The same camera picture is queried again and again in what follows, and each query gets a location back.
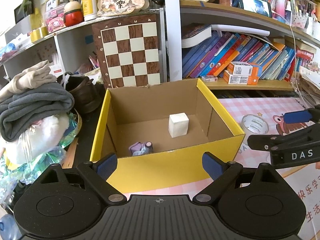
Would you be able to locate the white bookshelf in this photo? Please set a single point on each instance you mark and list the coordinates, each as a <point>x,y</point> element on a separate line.
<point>172,42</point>

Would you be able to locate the iridescent wrapping film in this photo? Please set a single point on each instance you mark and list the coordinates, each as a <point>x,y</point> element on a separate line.
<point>50,160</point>

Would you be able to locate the white yellow-labelled bottle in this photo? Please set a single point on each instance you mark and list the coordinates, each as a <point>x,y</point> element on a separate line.
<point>89,5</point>

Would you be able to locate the orange and white carton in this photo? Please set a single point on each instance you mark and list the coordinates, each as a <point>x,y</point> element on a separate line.
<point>243,68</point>
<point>237,79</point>

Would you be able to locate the clear tape roll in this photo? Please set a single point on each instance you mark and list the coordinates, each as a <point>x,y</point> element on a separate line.
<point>250,129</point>

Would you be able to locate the wooden framed card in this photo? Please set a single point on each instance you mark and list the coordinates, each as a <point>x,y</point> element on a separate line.
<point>53,1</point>

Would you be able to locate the smartphone with lit screen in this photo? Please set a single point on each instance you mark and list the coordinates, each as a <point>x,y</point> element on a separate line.
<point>255,5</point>

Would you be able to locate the brown chessboard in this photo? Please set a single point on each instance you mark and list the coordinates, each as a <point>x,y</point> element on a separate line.
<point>130,52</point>

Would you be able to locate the yellow cardboard box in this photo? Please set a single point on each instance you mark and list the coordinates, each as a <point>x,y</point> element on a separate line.
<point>162,166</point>

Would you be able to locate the blue water jug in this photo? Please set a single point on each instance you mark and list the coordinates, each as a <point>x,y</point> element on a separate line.
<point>8,227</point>

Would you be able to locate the yellow tape rolls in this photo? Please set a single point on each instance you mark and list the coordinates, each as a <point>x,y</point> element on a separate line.
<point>37,33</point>

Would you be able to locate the small flat white box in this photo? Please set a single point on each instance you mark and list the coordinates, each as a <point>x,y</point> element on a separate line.
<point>209,78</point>

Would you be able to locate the pink cartoon storage box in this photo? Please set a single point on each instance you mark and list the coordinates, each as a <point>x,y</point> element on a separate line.
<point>55,21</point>

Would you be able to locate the row of leaning books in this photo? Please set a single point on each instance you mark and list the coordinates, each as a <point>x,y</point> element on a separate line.
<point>215,55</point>

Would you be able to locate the beige folded cloth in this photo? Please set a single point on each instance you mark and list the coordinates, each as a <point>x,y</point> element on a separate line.
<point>30,76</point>

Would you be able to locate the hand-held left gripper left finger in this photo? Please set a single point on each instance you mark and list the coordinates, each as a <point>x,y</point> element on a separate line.
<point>107,166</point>

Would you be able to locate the stack of papers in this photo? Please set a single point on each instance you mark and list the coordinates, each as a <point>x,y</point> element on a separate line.
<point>310,87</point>

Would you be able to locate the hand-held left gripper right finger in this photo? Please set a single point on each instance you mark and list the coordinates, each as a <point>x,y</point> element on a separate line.
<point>211,166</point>

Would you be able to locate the red round doll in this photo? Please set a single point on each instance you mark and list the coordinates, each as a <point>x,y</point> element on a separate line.
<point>73,15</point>

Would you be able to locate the dark brown pot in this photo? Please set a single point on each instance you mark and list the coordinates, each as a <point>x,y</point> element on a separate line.
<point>82,92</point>

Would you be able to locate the thick lying book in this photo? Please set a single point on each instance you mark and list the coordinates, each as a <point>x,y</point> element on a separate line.
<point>196,33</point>

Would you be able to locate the small purple toy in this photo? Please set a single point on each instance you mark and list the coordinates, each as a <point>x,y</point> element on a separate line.
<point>140,148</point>

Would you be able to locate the pink bottle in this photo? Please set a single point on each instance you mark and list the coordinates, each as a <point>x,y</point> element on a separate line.
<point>279,3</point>

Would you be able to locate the green potted plant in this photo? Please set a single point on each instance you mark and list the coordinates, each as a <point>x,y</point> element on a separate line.
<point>26,2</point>

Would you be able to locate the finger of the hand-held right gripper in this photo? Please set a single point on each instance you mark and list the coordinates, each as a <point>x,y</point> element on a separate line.
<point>297,117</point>
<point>260,140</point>

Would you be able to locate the white foam cube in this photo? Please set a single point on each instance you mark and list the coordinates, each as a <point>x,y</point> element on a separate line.
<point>178,126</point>

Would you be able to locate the grey folded cloth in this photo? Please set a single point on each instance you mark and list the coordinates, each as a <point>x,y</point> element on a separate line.
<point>35,105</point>

